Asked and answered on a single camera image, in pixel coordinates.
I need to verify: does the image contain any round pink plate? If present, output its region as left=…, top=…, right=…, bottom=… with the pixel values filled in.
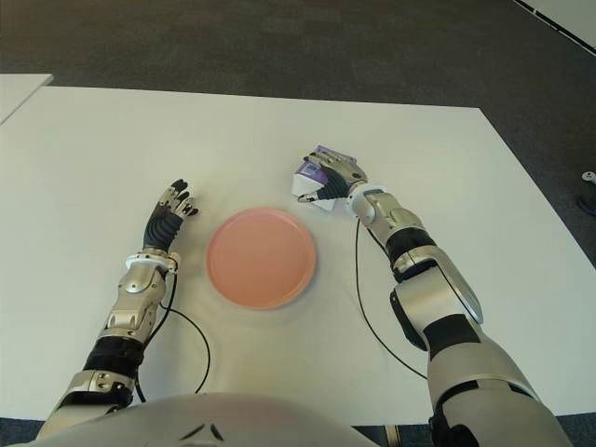
left=205, top=207, right=318, bottom=311

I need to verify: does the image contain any white neighbouring table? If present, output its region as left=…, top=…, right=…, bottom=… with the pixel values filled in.
left=0, top=73, right=55, bottom=126

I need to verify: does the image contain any purple white tissue paper pack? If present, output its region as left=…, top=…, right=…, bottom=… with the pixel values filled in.
left=291, top=145, right=359, bottom=211

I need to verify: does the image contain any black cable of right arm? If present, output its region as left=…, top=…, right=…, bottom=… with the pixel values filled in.
left=354, top=216, right=428, bottom=381

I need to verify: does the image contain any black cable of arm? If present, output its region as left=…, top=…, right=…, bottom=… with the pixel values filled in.
left=134, top=274, right=211, bottom=404
left=354, top=216, right=428, bottom=381

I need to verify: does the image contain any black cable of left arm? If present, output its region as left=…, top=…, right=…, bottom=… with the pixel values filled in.
left=134, top=274, right=211, bottom=404

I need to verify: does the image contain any grey robot torso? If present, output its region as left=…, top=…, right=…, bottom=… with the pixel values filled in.
left=115, top=392, right=362, bottom=447

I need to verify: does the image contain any robot left hand black silver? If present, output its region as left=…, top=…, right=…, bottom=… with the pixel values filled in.
left=142, top=178, right=202, bottom=252

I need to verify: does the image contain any robot right hand black silver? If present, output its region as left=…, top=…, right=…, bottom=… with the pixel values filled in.
left=295, top=151, right=369, bottom=205

